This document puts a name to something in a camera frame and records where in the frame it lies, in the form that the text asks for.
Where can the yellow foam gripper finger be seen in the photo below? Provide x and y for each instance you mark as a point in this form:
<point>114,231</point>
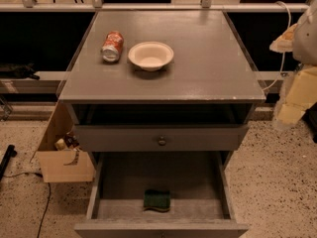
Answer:
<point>284,43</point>
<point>299,93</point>

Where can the green yellow scrubbing sponge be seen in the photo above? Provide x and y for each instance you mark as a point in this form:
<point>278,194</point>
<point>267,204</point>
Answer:
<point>157,200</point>

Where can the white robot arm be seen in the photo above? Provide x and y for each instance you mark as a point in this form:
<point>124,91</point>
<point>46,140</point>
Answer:
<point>305,42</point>

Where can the grey wooden drawer cabinet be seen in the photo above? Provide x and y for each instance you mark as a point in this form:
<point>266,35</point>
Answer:
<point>209,82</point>

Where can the round metal drawer knob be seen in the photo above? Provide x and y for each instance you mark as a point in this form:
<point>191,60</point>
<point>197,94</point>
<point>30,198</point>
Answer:
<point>162,141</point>

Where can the grey closed upper drawer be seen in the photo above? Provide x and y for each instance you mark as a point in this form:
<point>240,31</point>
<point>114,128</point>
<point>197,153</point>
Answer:
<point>102,138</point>

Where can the grey open middle drawer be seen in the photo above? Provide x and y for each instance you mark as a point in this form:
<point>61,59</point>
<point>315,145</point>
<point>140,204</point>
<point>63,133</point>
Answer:
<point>200,204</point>

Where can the white paper bowl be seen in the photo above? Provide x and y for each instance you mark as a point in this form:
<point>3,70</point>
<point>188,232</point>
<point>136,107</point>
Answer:
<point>150,56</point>

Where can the crushed orange soda can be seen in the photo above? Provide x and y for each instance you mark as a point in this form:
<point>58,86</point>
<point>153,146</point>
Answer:
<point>112,47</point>

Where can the items inside cardboard box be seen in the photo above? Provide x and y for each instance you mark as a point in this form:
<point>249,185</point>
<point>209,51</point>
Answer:
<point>68,142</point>

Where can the open cardboard box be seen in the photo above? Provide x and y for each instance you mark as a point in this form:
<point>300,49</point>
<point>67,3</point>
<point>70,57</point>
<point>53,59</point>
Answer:
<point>58,162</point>

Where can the black pole on floor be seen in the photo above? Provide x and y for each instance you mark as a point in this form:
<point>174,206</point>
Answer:
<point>10,153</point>

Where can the black object on rail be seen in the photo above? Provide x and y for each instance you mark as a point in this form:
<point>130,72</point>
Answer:
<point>18,71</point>

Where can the metal frame rail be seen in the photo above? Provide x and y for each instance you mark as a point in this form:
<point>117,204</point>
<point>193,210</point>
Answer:
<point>245,7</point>

